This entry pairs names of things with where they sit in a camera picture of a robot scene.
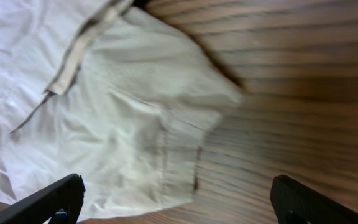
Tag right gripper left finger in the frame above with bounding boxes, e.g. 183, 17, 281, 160
0, 174, 86, 224

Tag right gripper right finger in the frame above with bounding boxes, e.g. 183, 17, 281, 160
270, 175, 358, 224

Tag beige khaki shorts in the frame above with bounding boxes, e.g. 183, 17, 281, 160
0, 0, 242, 220

